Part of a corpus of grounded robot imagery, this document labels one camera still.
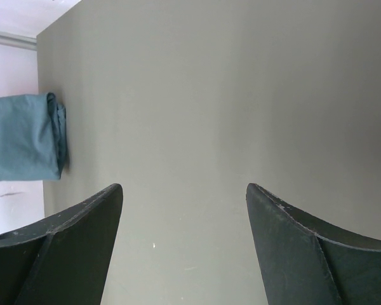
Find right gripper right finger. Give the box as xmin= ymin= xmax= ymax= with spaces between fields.
xmin=246 ymin=183 xmax=381 ymax=304

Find left corner aluminium post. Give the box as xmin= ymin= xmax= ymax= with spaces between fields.
xmin=0 ymin=31 xmax=37 ymax=51

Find slate blue t shirt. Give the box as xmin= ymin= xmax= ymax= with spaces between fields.
xmin=0 ymin=92 xmax=67 ymax=181

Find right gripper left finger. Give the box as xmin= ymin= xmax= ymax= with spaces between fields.
xmin=0 ymin=184 xmax=123 ymax=304

